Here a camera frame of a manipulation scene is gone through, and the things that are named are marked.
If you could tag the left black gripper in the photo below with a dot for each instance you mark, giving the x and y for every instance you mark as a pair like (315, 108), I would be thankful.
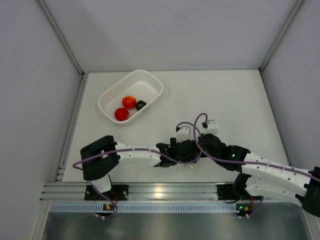
(191, 158)

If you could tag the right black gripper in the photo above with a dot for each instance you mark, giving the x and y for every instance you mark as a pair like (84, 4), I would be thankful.
(200, 136)

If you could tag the clear zip top bag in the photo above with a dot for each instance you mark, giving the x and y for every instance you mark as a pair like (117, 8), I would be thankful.
(189, 167)

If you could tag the dark fake food piece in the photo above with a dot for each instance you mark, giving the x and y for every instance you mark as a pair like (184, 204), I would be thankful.
(140, 104)

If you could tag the orange red fake tomato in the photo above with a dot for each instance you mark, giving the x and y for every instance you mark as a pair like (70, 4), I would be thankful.
(129, 102)

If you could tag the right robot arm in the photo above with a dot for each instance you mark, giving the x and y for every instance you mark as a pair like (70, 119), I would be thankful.
(264, 178)

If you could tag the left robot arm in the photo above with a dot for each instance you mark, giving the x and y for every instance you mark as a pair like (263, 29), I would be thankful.
(100, 157)

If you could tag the white perforated plastic basket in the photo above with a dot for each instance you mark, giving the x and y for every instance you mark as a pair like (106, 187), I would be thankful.
(140, 84)

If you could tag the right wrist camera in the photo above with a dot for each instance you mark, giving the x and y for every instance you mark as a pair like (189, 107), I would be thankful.
(210, 127)

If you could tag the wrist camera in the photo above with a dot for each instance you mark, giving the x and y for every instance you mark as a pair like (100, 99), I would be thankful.
(183, 133)
(210, 127)

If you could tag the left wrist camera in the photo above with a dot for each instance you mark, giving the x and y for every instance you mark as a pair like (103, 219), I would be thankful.
(183, 133)

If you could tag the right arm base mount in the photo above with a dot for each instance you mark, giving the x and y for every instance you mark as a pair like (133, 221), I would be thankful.
(227, 192)

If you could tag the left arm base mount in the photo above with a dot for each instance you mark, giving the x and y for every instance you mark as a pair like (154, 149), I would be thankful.
(118, 192)

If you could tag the aluminium mounting rail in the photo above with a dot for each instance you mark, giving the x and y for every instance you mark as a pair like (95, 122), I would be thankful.
(146, 183)

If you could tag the slotted cable duct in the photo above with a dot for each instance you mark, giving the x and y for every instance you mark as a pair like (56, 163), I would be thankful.
(107, 208)

